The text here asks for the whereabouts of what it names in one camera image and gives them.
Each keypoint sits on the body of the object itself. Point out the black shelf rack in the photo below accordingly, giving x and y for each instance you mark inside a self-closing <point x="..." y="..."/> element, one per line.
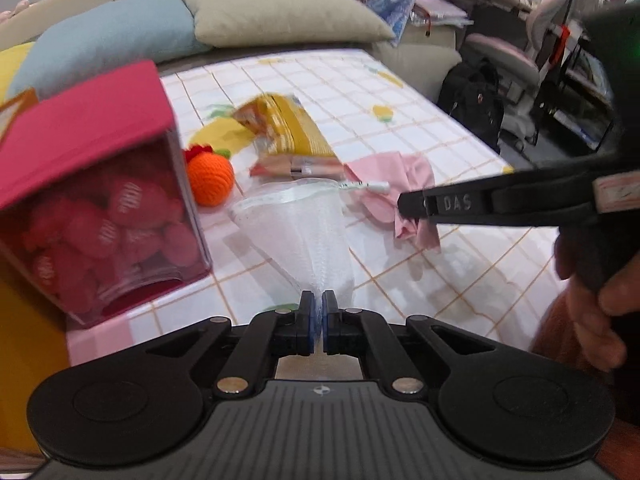
<point x="580" y="100"/>

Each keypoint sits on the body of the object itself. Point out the grey pillow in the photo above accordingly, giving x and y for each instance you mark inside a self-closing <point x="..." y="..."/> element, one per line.
<point x="280" y="15"/>

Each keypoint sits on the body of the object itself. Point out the yellow snack packet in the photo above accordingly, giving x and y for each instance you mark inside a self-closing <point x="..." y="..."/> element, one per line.
<point x="295" y="130"/>

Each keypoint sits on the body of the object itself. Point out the black backpack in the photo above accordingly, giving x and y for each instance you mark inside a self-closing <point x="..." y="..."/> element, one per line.
<point x="472" y="105"/>

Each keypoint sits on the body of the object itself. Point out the yellow pillow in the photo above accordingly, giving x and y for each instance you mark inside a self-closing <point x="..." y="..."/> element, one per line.
<point x="12" y="67"/>

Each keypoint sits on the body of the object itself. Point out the person's right hand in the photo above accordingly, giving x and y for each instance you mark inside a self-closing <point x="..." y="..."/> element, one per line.
<point x="600" y="325"/>

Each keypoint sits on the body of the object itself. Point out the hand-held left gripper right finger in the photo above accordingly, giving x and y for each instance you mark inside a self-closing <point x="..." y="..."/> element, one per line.
<point x="329" y="322"/>

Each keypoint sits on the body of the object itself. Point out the orange storage box white inside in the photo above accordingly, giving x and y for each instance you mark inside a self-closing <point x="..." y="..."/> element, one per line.
<point x="25" y="370"/>

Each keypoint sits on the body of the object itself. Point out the pink plush toy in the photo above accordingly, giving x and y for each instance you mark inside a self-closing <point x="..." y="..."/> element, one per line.
<point x="12" y="10"/>

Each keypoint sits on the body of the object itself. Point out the pink cloth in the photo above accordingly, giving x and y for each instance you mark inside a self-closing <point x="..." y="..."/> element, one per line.
<point x="395" y="170"/>

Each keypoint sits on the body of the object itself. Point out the brown snack packet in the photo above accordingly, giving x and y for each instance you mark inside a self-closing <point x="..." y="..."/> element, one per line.
<point x="295" y="166"/>

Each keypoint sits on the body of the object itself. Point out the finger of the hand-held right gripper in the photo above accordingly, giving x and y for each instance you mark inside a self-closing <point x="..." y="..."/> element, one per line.
<point x="500" y="202"/>

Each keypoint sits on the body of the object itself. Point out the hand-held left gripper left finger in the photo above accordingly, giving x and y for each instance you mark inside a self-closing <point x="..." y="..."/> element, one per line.
<point x="309" y="322"/>

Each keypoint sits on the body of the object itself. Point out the clear container with red lid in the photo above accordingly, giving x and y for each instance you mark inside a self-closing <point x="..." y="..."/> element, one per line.
<point x="100" y="210"/>

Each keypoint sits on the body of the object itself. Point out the checked lemon print tablecloth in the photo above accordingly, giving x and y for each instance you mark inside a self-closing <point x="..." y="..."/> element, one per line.
<point x="450" y="285"/>

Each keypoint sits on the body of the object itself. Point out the orange crochet toy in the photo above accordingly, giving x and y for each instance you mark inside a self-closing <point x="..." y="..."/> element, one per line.
<point x="210" y="177"/>

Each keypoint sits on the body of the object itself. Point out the pink office chair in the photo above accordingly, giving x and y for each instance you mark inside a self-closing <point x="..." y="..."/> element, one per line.
<point x="505" y="55"/>

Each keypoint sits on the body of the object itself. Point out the light blue pillow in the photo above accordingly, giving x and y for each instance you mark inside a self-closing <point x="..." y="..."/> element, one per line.
<point x="100" y="40"/>

